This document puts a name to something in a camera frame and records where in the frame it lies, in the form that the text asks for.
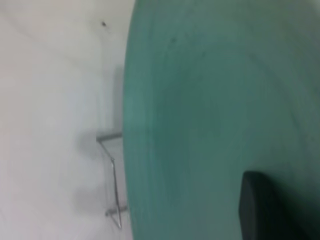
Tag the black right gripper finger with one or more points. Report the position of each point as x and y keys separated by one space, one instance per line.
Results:
x=260 y=207

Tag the green round plate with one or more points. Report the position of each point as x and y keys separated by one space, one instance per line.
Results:
x=212 y=100

